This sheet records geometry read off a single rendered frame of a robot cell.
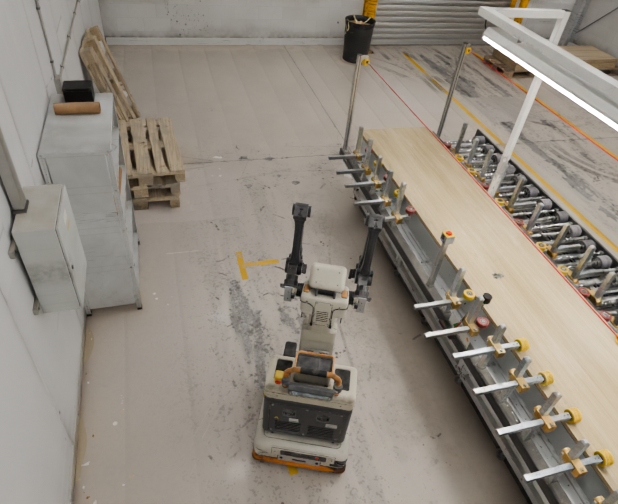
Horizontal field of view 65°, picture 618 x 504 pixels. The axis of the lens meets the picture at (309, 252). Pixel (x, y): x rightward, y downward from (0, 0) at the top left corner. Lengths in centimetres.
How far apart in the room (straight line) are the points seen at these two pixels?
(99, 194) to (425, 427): 289
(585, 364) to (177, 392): 281
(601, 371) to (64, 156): 365
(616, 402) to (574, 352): 37
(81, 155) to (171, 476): 217
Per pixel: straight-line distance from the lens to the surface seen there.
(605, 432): 334
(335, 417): 313
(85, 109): 397
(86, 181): 366
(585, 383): 349
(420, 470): 379
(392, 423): 390
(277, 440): 339
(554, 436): 345
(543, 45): 331
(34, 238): 281
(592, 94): 300
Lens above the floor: 329
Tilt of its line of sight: 41 degrees down
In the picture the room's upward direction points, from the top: 7 degrees clockwise
